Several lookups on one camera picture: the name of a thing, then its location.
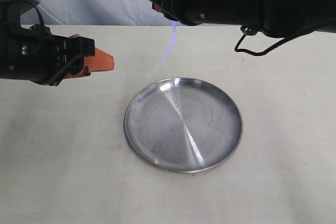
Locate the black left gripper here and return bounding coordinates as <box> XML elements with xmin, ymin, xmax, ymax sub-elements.
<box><xmin>28</xmin><ymin>24</ymin><xmax>114</xmax><ymax>86</ymax></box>

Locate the translucent white plastic straw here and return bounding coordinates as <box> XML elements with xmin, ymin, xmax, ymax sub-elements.
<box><xmin>149</xmin><ymin>21</ymin><xmax>177</xmax><ymax>77</ymax></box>

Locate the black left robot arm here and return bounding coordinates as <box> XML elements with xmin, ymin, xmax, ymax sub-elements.
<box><xmin>1</xmin><ymin>0</ymin><xmax>114</xmax><ymax>86</ymax></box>

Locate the round stainless steel plate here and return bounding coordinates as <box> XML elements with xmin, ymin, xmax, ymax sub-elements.
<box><xmin>123</xmin><ymin>77</ymin><xmax>244</xmax><ymax>173</ymax></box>

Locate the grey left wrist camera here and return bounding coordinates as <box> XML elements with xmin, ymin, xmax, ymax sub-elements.
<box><xmin>19</xmin><ymin>0</ymin><xmax>40</xmax><ymax>15</ymax></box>

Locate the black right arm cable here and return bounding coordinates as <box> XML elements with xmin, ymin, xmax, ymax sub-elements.
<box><xmin>234</xmin><ymin>16</ymin><xmax>336</xmax><ymax>57</ymax></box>

